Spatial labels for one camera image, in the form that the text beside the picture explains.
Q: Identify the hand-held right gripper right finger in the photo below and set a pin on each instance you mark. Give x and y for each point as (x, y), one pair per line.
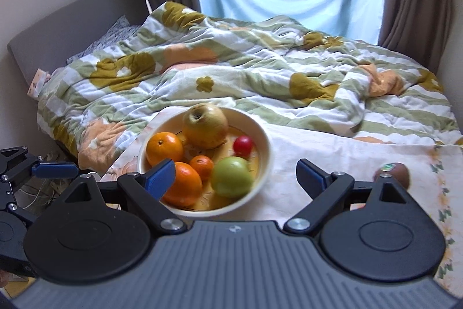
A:
(311, 174)

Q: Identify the brown kiwi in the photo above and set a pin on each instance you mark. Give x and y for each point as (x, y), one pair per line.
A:
(398, 172)

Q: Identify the large orange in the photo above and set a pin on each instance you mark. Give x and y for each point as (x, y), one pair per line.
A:
(186, 186)
(164, 148)

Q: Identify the grey bed headboard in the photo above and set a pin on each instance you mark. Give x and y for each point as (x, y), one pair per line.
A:
(72, 23)

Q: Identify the small red tomato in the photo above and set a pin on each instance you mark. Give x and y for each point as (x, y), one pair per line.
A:
(243, 146)

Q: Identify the patterned grey pillow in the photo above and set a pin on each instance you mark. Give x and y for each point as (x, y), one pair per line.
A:
(105, 37)

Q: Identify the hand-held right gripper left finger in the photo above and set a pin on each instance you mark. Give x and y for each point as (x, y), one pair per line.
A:
(161, 177)

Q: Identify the yellow pear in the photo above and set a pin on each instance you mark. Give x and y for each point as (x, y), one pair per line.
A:
(205, 128)

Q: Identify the white floral tablecloth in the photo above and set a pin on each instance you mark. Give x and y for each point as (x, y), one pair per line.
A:
(325, 153)

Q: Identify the green apple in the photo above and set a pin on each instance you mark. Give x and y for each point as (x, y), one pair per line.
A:
(231, 177)

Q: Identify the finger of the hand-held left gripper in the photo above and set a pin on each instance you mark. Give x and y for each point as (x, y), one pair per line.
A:
(54, 169)

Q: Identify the pink white packet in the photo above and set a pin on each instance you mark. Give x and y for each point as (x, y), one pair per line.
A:
(38, 81)

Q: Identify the cream bowl with yellow print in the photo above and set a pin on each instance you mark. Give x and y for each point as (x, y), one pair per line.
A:
(256, 135)

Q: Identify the small tangerine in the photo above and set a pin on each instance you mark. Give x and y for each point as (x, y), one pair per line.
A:
(202, 167)

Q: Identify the green floral striped blanket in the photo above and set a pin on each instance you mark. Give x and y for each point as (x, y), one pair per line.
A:
(253, 77)

